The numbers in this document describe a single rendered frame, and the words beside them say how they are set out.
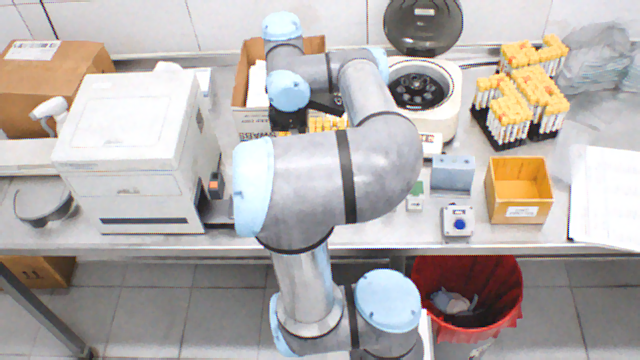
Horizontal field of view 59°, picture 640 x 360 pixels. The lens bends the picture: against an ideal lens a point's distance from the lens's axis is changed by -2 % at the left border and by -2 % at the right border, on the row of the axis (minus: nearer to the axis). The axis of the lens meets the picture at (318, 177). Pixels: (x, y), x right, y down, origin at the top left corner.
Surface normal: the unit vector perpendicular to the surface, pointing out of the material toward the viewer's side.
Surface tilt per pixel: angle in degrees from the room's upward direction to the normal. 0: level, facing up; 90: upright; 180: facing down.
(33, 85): 2
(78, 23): 90
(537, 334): 0
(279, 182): 34
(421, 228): 0
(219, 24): 90
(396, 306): 9
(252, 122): 87
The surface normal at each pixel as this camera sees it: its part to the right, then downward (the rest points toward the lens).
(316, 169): -0.02, -0.22
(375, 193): 0.30, 0.39
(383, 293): 0.05, -0.69
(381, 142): 0.31, -0.58
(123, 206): -0.04, 0.79
